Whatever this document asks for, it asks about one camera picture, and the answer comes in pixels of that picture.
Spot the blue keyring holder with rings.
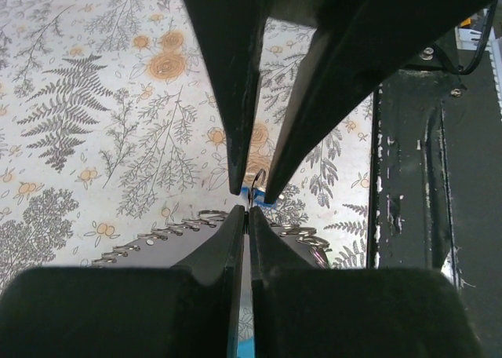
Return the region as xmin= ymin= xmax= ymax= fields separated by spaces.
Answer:
xmin=84 ymin=206 xmax=336 ymax=357

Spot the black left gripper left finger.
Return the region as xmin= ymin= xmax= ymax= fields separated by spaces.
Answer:
xmin=1 ymin=206 xmax=244 ymax=357

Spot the floral patterned table mat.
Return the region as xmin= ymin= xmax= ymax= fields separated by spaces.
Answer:
xmin=1 ymin=0 xmax=372 ymax=289

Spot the key with blue tag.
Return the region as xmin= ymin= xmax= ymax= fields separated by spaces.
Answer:
xmin=241 ymin=169 xmax=277 ymax=210

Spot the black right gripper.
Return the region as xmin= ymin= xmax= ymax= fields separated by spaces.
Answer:
xmin=184 ymin=0 xmax=496 ymax=203

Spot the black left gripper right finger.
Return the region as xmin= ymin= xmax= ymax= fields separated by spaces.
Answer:
xmin=249 ymin=207 xmax=481 ymax=357

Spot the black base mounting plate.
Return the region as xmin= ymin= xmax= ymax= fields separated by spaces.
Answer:
xmin=366 ymin=38 xmax=501 ymax=357

